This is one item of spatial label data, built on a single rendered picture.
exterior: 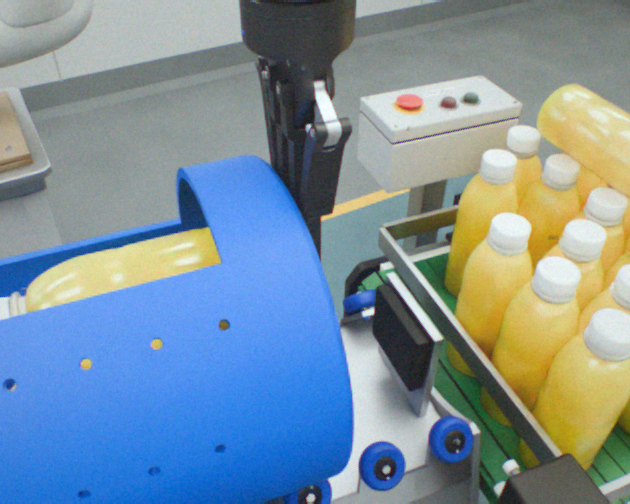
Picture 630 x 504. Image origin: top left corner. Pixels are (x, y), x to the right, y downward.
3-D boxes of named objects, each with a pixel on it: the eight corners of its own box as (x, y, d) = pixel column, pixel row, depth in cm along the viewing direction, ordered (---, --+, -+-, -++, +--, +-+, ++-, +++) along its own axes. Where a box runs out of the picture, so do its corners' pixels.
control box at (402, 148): (356, 158, 90) (359, 95, 83) (470, 134, 95) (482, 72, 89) (387, 195, 83) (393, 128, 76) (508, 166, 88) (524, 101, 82)
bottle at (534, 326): (466, 387, 71) (501, 266, 58) (518, 371, 72) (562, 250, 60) (500, 438, 65) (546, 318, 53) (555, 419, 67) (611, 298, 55)
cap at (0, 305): (17, 301, 46) (-8, 307, 45) (3, 290, 42) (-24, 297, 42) (27, 350, 45) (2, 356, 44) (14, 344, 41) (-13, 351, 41)
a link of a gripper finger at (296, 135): (327, 67, 42) (335, 75, 41) (326, 200, 49) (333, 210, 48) (274, 76, 41) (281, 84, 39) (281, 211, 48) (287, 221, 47)
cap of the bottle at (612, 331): (636, 331, 52) (643, 317, 51) (631, 362, 49) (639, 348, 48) (589, 316, 53) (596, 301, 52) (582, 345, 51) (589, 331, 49)
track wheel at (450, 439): (421, 422, 58) (431, 428, 56) (461, 407, 60) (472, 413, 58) (431, 465, 59) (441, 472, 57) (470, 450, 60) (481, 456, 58)
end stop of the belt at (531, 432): (377, 245, 82) (379, 228, 80) (382, 244, 83) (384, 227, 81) (574, 509, 54) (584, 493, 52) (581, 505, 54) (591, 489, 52)
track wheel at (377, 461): (350, 449, 56) (358, 456, 54) (392, 432, 57) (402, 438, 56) (362, 493, 57) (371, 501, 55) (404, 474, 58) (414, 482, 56)
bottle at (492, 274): (498, 388, 70) (539, 267, 58) (439, 369, 73) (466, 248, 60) (508, 344, 75) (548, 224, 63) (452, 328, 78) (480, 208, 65)
